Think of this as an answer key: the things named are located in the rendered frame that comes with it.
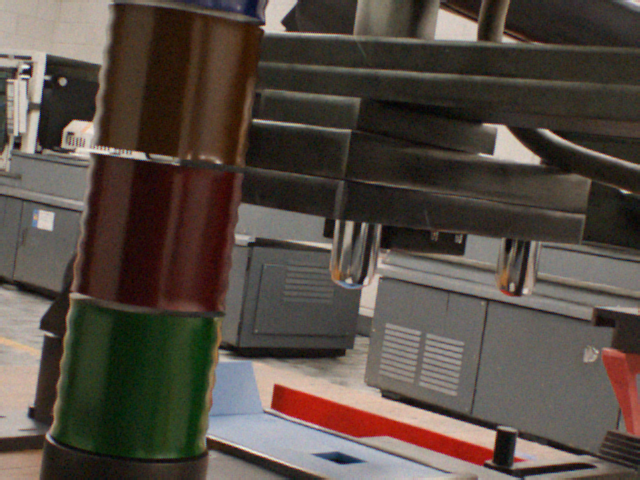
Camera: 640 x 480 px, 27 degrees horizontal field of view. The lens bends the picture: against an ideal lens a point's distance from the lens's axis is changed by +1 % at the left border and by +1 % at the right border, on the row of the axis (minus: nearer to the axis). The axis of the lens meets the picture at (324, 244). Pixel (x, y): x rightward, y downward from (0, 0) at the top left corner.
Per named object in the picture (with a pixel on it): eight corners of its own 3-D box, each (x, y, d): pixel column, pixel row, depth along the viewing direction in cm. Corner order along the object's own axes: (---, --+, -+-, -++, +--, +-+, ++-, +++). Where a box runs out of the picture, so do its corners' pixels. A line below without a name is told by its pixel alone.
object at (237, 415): (240, 412, 73) (248, 359, 72) (462, 487, 62) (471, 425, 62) (141, 418, 67) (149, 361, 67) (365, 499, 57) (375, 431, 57)
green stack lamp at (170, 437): (140, 417, 35) (158, 293, 35) (238, 452, 32) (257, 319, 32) (18, 424, 32) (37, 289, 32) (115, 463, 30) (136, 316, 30)
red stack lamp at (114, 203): (159, 287, 35) (176, 163, 35) (258, 312, 32) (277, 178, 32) (38, 282, 32) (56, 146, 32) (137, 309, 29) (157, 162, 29)
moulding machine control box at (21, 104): (-5, 132, 925) (2, 78, 923) (24, 136, 941) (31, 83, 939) (9, 134, 912) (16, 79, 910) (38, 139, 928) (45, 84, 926)
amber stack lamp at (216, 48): (177, 157, 35) (194, 30, 35) (278, 172, 32) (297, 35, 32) (57, 140, 32) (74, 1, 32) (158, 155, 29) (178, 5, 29)
